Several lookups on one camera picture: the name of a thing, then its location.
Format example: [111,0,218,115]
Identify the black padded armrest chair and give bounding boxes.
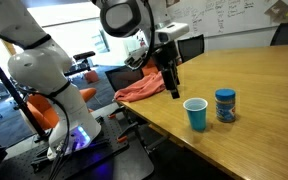
[63,50,97,77]

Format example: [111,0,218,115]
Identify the black base cables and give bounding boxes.
[48,96,72,180]

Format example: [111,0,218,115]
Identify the orange stool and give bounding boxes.
[83,69,101,84]

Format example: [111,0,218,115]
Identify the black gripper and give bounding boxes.
[152,39,182,100]

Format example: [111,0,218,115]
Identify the black camera stand pole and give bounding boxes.
[0,43,51,143]

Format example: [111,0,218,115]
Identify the orange shirt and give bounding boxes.
[113,70,167,103]

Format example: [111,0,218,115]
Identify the peanut butter jar blue lid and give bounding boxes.
[214,88,237,124]

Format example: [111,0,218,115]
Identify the blue plastic cup with candy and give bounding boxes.
[182,97,209,132]

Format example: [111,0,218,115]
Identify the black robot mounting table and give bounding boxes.
[0,102,156,180]

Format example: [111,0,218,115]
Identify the orange office chair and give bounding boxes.
[141,59,160,77]
[26,87,98,132]

